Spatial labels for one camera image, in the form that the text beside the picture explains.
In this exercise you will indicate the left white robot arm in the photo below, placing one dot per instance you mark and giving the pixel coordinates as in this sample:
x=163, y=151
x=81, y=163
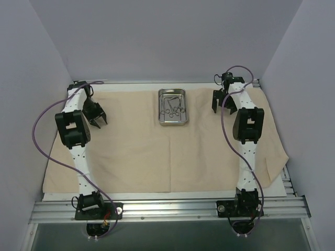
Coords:
x=73, y=124

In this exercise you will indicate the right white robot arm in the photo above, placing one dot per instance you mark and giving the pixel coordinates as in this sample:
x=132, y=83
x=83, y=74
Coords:
x=247, y=130

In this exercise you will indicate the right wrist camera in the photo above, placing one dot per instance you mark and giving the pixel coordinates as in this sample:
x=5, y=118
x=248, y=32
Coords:
x=227, y=76

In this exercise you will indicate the steel instrument tray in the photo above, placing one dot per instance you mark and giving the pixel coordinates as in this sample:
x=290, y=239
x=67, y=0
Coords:
x=168, y=93

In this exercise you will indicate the middle steel scissors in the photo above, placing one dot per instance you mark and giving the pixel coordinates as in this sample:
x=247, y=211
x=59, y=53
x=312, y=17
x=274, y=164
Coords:
x=174, y=109

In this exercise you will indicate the front aluminium rail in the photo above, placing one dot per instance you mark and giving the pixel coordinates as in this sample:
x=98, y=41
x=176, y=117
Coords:
x=170, y=210

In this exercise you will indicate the steel forceps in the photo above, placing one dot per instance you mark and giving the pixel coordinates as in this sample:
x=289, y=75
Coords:
x=182, y=106
x=163, y=109

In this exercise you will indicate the right steel forceps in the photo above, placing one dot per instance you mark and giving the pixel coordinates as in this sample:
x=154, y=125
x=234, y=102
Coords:
x=182, y=106

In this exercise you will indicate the left steel forceps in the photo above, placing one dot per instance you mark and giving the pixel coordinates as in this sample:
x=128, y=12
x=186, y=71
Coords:
x=163, y=109

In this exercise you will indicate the back aluminium rail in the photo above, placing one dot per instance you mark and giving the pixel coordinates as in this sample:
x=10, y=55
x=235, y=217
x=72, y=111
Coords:
x=107, y=81

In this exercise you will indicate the aluminium rail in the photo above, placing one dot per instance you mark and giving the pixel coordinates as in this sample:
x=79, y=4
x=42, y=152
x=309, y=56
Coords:
x=170, y=210
x=107, y=81

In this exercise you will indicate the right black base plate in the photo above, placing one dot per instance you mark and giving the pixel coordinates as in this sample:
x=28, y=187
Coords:
x=236, y=209

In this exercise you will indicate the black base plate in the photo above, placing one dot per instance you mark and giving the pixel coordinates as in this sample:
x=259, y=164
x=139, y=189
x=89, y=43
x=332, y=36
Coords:
x=106, y=212
x=236, y=209

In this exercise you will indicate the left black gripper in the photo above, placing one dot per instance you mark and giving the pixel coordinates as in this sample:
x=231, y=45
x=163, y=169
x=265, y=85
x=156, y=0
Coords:
x=95, y=113

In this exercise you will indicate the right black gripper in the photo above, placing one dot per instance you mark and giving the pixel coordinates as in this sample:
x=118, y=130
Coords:
x=224, y=98

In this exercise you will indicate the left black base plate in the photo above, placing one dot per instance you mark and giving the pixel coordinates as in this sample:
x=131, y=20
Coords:
x=106, y=212

